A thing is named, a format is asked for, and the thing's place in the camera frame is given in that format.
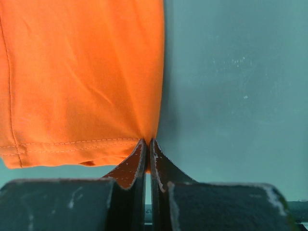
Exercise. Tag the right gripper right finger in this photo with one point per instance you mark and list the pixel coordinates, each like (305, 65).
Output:
(180, 203)

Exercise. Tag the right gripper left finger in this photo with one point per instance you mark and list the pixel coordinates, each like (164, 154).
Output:
(114, 202)

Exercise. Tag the orange t shirt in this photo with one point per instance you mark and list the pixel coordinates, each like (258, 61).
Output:
(80, 80)

